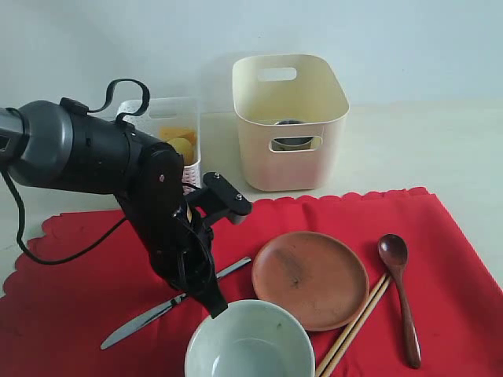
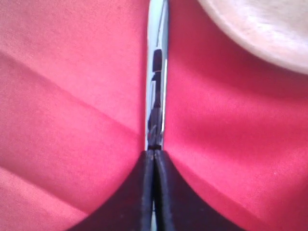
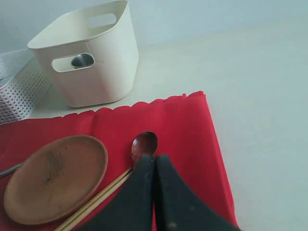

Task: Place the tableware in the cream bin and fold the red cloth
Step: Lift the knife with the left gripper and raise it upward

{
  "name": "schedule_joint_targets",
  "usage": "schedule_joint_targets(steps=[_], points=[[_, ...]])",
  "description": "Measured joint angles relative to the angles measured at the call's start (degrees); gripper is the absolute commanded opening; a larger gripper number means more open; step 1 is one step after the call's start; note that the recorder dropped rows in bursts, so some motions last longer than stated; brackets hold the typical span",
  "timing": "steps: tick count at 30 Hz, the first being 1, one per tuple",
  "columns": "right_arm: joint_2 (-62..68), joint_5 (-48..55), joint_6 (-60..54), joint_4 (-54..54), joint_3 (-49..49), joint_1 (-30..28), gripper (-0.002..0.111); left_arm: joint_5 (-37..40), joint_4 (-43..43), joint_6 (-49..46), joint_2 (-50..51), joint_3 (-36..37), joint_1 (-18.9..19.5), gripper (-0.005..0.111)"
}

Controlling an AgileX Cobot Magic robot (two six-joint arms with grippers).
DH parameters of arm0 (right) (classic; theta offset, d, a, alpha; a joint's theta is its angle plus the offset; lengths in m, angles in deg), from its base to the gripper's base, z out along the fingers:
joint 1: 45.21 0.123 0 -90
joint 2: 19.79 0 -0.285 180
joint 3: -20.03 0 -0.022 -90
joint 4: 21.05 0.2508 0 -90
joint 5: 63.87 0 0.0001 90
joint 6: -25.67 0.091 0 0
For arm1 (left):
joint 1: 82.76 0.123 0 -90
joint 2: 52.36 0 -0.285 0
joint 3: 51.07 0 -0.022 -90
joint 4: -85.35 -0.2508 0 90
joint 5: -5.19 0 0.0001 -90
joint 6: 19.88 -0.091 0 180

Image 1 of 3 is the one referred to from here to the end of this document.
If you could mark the steel table knife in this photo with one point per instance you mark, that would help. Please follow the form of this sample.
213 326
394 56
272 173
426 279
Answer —
156 312

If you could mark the left bamboo chopstick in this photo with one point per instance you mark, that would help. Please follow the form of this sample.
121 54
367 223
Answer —
349 330

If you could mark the brown wooden plate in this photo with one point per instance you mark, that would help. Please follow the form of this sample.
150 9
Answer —
316 278

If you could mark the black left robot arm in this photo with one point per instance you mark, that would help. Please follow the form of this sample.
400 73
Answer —
66 146

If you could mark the pale green ceramic bowl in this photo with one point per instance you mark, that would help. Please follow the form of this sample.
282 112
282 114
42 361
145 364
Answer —
250 338

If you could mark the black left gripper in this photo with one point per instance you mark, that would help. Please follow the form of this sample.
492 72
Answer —
180 238

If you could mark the yellow lemon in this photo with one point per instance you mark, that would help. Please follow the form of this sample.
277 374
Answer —
184 147

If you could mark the stainless steel cup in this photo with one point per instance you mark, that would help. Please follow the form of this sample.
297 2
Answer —
290 143

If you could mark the white perforated plastic basket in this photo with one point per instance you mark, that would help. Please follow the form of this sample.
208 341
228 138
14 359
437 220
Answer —
188 165

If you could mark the dark wooden spoon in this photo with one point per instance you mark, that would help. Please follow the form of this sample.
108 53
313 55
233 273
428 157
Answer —
394 254

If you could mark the cream plastic bin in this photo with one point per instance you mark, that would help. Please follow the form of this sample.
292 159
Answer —
270 88

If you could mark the yellow cheese wedge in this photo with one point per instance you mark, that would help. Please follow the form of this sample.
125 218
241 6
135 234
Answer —
167 133

